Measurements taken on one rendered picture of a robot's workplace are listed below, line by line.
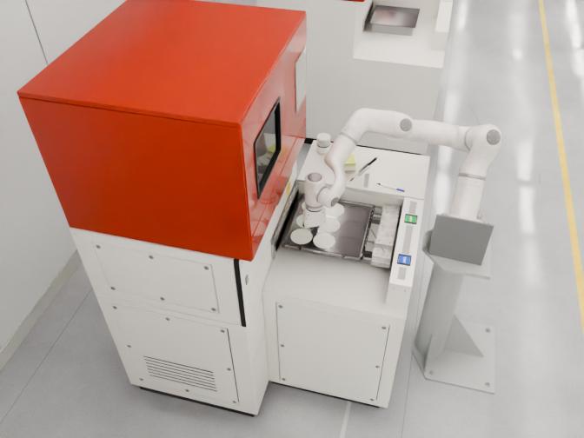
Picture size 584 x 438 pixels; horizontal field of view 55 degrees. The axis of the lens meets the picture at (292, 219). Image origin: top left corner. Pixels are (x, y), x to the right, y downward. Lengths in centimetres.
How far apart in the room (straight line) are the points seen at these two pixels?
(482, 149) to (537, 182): 210
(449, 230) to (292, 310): 78
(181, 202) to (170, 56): 50
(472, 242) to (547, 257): 150
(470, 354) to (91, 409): 207
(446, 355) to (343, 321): 99
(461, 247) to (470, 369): 92
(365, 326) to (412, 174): 83
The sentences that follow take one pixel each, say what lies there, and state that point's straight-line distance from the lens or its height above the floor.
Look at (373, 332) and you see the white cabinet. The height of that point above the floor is 69.
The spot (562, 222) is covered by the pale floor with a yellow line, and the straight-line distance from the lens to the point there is 434.
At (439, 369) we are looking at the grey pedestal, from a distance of 326.
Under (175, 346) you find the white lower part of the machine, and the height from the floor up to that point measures 55.
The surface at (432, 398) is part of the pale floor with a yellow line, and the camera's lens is 318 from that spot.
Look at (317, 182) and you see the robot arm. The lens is 233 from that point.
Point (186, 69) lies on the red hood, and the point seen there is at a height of 182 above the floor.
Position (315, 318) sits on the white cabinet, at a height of 70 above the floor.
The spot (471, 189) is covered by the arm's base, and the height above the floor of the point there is 113.
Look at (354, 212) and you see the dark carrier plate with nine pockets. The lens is 270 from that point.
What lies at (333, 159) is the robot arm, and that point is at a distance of 237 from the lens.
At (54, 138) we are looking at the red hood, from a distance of 203.
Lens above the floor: 272
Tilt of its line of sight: 43 degrees down
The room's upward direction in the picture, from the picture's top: 1 degrees counter-clockwise
